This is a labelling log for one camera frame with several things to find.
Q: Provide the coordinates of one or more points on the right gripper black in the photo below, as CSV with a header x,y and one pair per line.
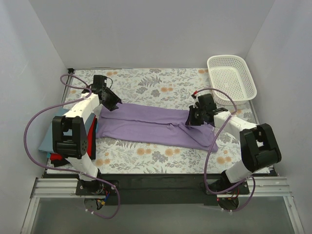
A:
x,y
195,117

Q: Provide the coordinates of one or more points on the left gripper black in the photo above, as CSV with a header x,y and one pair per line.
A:
x,y
111,99

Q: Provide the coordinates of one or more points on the purple t shirt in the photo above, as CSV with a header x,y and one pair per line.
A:
x,y
147,124

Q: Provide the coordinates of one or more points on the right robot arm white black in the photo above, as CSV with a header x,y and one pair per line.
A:
x,y
258,145

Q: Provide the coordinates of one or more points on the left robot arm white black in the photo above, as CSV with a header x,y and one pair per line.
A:
x,y
69,136

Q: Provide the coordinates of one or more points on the floral patterned table mat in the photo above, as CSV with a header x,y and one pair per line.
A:
x,y
165,88

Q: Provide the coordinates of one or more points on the white plastic perforated basket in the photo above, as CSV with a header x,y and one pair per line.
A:
x,y
231,75

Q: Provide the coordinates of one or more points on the folded black t shirt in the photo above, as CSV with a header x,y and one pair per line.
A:
x,y
61,162

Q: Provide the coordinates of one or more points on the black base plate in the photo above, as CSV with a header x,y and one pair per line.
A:
x,y
138,189

